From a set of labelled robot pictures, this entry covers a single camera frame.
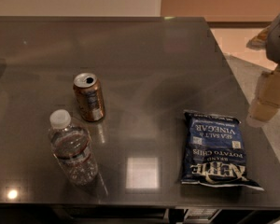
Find orange soda can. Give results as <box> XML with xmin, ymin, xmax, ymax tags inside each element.
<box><xmin>73</xmin><ymin>73</ymin><xmax>105</xmax><ymax>122</ymax></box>

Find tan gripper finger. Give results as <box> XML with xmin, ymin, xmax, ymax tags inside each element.
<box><xmin>246</xmin><ymin>64</ymin><xmax>280</xmax><ymax>128</ymax></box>

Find blue potato chips bag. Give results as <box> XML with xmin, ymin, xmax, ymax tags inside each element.
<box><xmin>181</xmin><ymin>110</ymin><xmax>262</xmax><ymax>190</ymax></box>

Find clear plastic water bottle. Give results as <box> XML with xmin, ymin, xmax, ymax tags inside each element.
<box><xmin>49</xmin><ymin>109</ymin><xmax>98</xmax><ymax>186</ymax></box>

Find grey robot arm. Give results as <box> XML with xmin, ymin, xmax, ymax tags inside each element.
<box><xmin>246</xmin><ymin>13</ymin><xmax>280</xmax><ymax>128</ymax></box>

